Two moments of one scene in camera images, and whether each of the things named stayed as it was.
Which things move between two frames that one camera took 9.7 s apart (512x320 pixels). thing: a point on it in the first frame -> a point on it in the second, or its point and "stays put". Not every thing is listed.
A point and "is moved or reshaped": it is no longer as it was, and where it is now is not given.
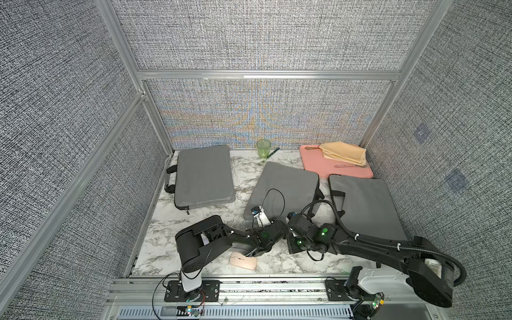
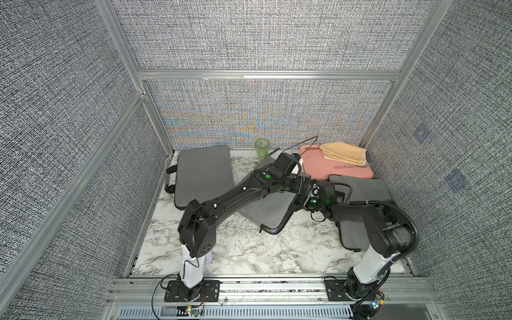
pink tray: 315,162 stays put
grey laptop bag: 281,191 is moved or reshaped
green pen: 275,151 stays put
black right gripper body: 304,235 -> 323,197
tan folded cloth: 346,151 stays put
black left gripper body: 269,249 -> 293,185
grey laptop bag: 201,177 stays put
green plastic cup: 263,147 stays put
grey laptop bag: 365,206 stays put
